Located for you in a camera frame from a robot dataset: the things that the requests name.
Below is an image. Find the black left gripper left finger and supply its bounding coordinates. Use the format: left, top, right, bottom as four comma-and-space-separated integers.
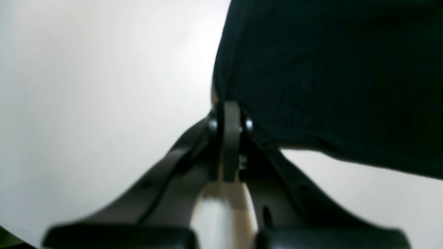
43, 101, 241, 249

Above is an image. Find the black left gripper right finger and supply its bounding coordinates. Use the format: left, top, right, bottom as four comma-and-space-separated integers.
239, 111, 410, 249

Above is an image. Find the black T-shirt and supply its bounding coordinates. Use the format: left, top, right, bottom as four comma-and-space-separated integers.
213, 0, 443, 179

